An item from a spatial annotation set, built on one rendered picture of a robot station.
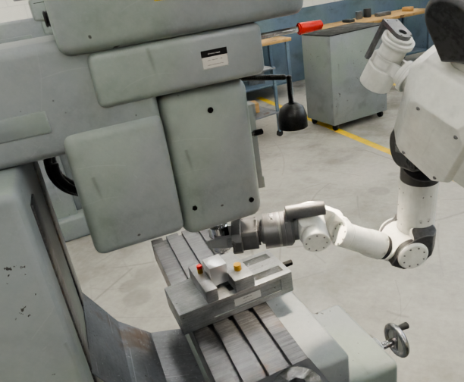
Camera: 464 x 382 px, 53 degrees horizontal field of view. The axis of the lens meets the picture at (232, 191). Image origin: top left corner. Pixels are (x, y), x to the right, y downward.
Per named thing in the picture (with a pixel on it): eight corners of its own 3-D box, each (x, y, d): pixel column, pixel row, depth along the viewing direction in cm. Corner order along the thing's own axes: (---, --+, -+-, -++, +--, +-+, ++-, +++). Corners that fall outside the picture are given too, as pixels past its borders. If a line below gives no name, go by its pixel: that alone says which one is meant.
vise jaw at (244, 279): (233, 261, 144) (232, 250, 143) (255, 285, 132) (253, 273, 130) (216, 267, 143) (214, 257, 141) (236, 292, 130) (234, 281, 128)
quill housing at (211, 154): (234, 185, 124) (215, 64, 111) (266, 215, 106) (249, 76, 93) (165, 205, 119) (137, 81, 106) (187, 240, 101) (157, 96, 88)
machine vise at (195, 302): (270, 267, 151) (266, 238, 147) (293, 290, 138) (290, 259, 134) (168, 306, 140) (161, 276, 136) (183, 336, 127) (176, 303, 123)
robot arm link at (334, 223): (291, 214, 120) (335, 228, 124) (296, 239, 113) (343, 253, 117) (303, 196, 116) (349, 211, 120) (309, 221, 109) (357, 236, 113)
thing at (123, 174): (161, 192, 120) (139, 92, 109) (187, 231, 99) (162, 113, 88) (87, 213, 115) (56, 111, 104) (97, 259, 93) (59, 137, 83)
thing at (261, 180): (258, 181, 117) (248, 100, 108) (265, 186, 113) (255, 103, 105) (244, 186, 116) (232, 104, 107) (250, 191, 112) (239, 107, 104)
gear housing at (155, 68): (226, 61, 114) (220, 18, 110) (268, 73, 93) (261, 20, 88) (89, 90, 105) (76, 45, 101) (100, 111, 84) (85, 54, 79)
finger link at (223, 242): (206, 237, 114) (231, 234, 113) (208, 248, 115) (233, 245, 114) (206, 241, 112) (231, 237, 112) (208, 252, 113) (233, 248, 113)
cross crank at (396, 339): (395, 338, 163) (395, 311, 159) (418, 360, 153) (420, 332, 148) (357, 354, 159) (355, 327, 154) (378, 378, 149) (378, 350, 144)
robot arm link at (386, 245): (333, 236, 123) (393, 255, 129) (347, 260, 114) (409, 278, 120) (354, 204, 119) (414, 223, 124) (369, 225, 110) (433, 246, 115)
